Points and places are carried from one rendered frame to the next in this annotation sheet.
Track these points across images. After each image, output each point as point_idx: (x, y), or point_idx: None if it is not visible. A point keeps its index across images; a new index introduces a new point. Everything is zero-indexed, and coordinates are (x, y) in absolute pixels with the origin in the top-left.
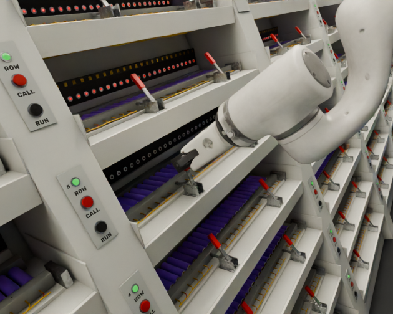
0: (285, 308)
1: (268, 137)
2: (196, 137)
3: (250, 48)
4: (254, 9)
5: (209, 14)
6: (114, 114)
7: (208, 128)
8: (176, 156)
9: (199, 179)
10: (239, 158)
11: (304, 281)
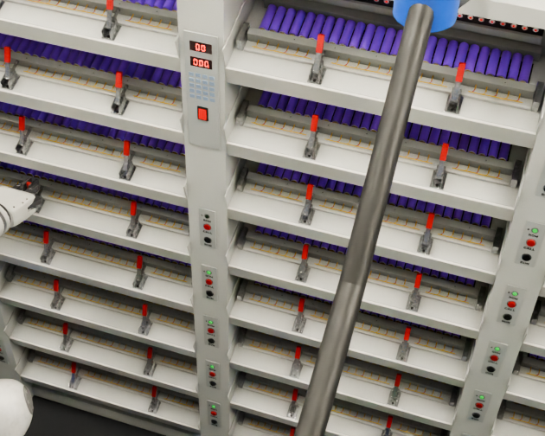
0: (81, 319)
1: (154, 246)
2: None
3: (187, 178)
4: (246, 151)
5: (128, 124)
6: (8, 122)
7: None
8: (23, 181)
9: (58, 201)
10: (100, 227)
11: (131, 339)
